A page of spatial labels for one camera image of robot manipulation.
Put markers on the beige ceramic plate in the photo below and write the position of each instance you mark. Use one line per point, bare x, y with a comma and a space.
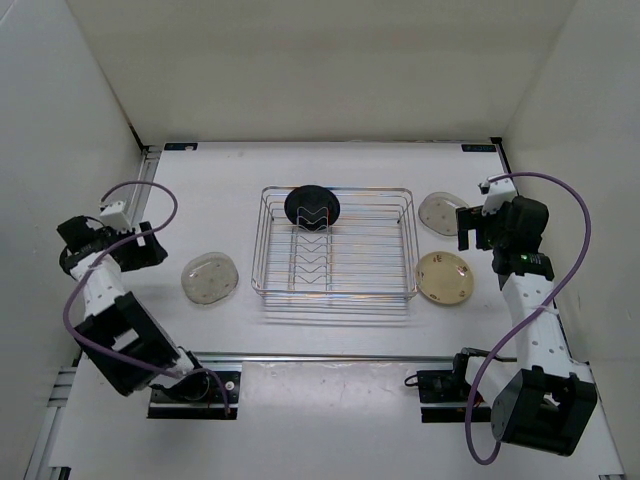
444, 278

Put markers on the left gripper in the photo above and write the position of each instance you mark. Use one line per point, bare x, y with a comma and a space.
145, 255

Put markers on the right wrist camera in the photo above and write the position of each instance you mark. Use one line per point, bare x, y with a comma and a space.
497, 190

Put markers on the chrome wire dish rack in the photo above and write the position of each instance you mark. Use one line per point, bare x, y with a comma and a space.
369, 253

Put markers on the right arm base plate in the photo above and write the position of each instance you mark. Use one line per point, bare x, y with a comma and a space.
442, 395

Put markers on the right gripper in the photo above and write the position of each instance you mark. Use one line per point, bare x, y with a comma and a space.
472, 218

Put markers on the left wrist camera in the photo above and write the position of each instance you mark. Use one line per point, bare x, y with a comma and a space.
114, 215

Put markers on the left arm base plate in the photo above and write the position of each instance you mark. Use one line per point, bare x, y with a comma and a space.
201, 398

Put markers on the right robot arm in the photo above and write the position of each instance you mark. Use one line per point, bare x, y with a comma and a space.
536, 397

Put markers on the black round plate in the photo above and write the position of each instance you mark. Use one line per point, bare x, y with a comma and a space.
312, 208

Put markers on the clear glass plate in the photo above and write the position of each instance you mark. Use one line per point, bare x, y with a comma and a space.
209, 278
438, 212

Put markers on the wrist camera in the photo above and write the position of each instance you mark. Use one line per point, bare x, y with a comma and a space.
497, 190
114, 215

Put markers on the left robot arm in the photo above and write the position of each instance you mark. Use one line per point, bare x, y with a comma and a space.
116, 320

